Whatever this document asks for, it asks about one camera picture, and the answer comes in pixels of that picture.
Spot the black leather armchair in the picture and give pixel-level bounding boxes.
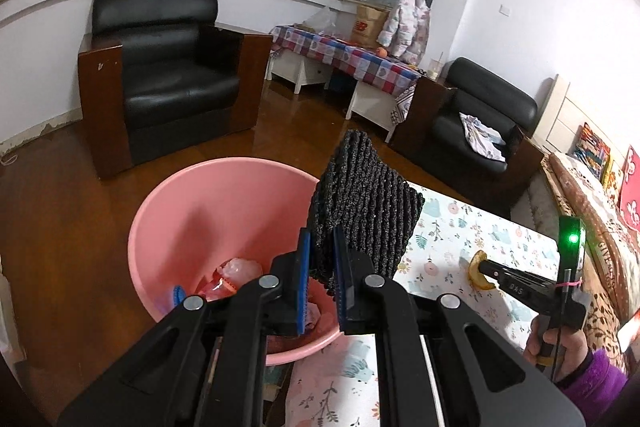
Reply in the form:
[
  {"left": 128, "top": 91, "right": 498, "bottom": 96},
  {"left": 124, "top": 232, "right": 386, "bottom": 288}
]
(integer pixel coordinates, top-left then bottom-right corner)
[
  {"left": 389, "top": 57, "right": 546, "bottom": 208},
  {"left": 77, "top": 0, "right": 273, "bottom": 180}
]

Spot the floral tablecloth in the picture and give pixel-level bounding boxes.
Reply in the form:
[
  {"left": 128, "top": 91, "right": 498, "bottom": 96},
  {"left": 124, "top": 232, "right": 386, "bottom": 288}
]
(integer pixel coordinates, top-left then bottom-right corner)
[{"left": 287, "top": 184, "right": 563, "bottom": 427}]

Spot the orange peel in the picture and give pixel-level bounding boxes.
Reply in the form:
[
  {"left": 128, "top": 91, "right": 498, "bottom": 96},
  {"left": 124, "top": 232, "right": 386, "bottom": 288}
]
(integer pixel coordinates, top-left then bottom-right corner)
[{"left": 467, "top": 249, "right": 501, "bottom": 292}]

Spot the cup with straw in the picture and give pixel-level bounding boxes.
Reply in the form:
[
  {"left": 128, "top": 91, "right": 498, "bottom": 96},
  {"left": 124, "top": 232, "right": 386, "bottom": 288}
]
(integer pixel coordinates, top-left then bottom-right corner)
[{"left": 425, "top": 52, "right": 445, "bottom": 82}]

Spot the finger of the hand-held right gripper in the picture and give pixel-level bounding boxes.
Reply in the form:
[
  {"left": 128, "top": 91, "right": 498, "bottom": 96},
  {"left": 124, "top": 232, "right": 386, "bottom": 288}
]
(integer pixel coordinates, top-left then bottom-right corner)
[
  {"left": 492, "top": 274, "right": 556, "bottom": 308},
  {"left": 478, "top": 258, "right": 561, "bottom": 290}
]

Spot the white side table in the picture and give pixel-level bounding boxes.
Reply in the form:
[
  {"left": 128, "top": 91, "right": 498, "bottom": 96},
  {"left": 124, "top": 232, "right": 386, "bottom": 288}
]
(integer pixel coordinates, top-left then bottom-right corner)
[{"left": 265, "top": 49, "right": 401, "bottom": 142}]

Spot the white wooden bed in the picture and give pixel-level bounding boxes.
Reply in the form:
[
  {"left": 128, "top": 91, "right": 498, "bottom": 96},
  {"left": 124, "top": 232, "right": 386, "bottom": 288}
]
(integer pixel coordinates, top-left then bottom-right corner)
[{"left": 510, "top": 74, "right": 588, "bottom": 233}]

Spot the person's right hand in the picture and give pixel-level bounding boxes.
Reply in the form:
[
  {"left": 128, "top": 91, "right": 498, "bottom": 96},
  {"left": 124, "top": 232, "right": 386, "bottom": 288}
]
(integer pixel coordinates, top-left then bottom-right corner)
[{"left": 524, "top": 314, "right": 596, "bottom": 383}]

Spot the clear plastic bag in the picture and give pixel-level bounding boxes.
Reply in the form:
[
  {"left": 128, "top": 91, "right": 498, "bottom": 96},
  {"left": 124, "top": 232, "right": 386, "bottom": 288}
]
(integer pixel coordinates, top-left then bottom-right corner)
[{"left": 217, "top": 257, "right": 264, "bottom": 290}]

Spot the person's right forearm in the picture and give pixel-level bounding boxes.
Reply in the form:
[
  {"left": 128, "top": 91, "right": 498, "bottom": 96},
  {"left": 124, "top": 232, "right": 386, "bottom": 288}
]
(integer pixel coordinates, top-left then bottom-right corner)
[{"left": 555, "top": 349, "right": 631, "bottom": 408}]

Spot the colourful patterned pillow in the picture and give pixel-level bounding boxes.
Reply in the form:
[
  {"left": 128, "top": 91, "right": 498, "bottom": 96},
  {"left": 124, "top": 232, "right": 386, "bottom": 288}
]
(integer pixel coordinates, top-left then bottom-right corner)
[{"left": 572, "top": 123, "right": 612, "bottom": 170}]

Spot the brown paper bag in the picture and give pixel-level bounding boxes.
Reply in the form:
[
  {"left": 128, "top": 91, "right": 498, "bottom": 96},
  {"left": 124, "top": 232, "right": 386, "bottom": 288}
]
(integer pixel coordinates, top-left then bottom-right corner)
[{"left": 350, "top": 4, "right": 391, "bottom": 49}]

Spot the plaid tablecloth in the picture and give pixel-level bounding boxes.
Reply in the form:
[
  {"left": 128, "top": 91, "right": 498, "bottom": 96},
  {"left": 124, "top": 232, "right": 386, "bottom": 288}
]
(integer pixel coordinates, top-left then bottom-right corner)
[{"left": 270, "top": 24, "right": 422, "bottom": 125}]

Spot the crinkled transparent bag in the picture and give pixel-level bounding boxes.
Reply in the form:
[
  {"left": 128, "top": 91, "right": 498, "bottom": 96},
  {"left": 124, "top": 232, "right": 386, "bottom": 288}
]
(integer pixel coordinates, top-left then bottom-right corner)
[{"left": 302, "top": 6, "right": 337, "bottom": 32}]

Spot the brown leaf blanket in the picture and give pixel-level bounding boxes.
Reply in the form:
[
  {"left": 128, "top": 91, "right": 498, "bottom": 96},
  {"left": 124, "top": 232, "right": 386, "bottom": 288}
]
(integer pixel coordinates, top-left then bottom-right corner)
[{"left": 540, "top": 157, "right": 640, "bottom": 358}]

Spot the black cable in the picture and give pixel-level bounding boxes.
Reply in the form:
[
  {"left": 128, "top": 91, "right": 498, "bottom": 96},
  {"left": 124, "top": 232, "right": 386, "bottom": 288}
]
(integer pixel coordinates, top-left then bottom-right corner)
[{"left": 550, "top": 269, "right": 571, "bottom": 383}]

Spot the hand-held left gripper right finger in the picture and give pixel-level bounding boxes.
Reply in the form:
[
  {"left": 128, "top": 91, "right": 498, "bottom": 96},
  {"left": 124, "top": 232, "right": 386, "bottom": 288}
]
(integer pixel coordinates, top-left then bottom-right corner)
[{"left": 333, "top": 226, "right": 586, "bottom": 427}]

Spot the pink plastic bucket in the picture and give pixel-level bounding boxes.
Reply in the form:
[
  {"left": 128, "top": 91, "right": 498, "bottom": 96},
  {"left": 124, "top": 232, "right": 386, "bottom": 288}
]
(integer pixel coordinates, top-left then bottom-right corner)
[{"left": 127, "top": 158, "right": 346, "bottom": 367}]

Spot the white floral cloth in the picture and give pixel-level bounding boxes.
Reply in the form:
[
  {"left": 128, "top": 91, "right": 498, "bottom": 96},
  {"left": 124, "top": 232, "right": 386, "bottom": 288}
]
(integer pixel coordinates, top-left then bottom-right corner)
[{"left": 460, "top": 113, "right": 507, "bottom": 162}]

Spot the black foam net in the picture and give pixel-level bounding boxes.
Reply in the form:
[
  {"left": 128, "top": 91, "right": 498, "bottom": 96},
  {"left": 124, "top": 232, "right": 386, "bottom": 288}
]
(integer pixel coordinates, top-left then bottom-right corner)
[{"left": 306, "top": 129, "right": 426, "bottom": 298}]

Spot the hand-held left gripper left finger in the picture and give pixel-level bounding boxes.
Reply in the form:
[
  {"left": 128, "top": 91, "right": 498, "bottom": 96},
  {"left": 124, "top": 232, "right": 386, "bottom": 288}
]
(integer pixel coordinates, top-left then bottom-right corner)
[{"left": 57, "top": 227, "right": 313, "bottom": 427}]

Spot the floral puffer jacket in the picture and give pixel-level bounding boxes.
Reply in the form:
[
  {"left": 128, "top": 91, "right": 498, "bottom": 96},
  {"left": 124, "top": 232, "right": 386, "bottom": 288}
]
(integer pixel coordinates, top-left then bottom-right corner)
[{"left": 376, "top": 0, "right": 432, "bottom": 62}]

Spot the yellow floral pillow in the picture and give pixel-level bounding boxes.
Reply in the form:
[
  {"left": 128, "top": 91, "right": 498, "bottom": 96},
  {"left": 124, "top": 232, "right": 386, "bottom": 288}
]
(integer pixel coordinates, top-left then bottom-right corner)
[{"left": 602, "top": 157, "right": 626, "bottom": 192}]

